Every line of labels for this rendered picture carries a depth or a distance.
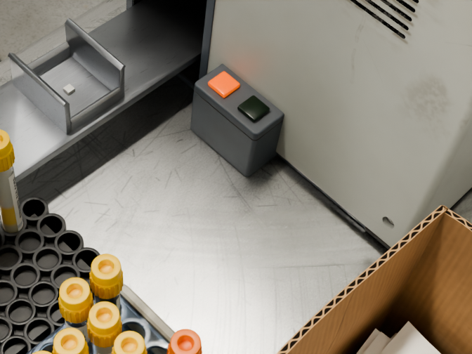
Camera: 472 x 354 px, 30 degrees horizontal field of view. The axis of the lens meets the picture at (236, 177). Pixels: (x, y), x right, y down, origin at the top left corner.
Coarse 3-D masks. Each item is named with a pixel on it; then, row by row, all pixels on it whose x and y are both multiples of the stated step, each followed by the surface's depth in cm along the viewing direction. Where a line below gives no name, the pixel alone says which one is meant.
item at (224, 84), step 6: (222, 72) 60; (216, 78) 60; (222, 78) 60; (228, 78) 60; (210, 84) 59; (216, 84) 59; (222, 84) 59; (228, 84) 60; (234, 84) 60; (216, 90) 59; (222, 90) 59; (228, 90) 59; (234, 90) 60; (222, 96) 59
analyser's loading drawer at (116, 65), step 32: (160, 0) 65; (96, 32) 63; (128, 32) 63; (160, 32) 64; (192, 32) 64; (32, 64) 59; (64, 64) 61; (96, 64) 59; (128, 64) 61; (160, 64) 62; (0, 96) 59; (32, 96) 58; (64, 96) 59; (96, 96) 60; (128, 96) 60; (0, 128) 57; (32, 128) 57; (64, 128) 57; (96, 128) 59; (32, 160) 56
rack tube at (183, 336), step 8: (176, 336) 42; (184, 336) 42; (192, 336) 42; (176, 344) 42; (184, 344) 42; (192, 344) 42; (200, 344) 42; (168, 352) 42; (176, 352) 41; (184, 352) 41; (192, 352) 41; (200, 352) 42
